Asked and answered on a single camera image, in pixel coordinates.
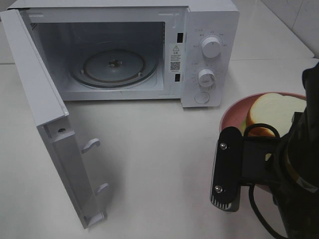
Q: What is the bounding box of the round door release button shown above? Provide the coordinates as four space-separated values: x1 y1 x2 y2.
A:
194 92 210 104

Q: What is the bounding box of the white microwave door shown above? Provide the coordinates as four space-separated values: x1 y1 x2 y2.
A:
0 9 106 229

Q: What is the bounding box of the sandwich with lettuce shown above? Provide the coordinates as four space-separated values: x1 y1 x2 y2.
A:
239 92 308 185

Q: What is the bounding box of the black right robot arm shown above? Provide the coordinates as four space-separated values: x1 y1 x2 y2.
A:
270 65 319 239

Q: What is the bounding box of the lower white timer knob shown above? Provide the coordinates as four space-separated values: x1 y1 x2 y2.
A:
198 69 215 88

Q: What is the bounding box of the pink round plate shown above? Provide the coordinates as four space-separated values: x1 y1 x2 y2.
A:
217 91 308 194

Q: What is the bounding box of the warning label with QR code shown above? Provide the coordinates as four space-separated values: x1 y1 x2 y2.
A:
169 44 182 72

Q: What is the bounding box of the upper white power knob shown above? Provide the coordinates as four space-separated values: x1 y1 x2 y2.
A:
200 35 221 58

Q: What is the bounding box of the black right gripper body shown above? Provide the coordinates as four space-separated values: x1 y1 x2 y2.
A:
269 111 319 189

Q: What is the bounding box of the white microwave oven body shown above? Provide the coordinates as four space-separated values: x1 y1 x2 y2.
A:
6 0 239 107

